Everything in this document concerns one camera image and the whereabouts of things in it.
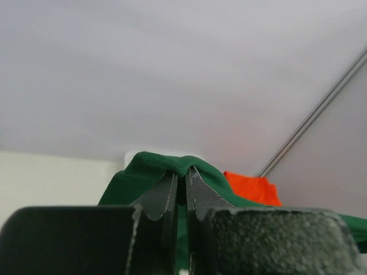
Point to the dark green t shirt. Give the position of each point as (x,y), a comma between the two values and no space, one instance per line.
(147,168)

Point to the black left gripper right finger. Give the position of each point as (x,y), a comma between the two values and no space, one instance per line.
(212,232)

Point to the aluminium frame post right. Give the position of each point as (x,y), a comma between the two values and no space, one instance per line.
(325,101)

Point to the folded orange t shirt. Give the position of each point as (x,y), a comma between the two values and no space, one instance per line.
(256,189)

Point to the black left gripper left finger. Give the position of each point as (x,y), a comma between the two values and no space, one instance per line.
(154,237)

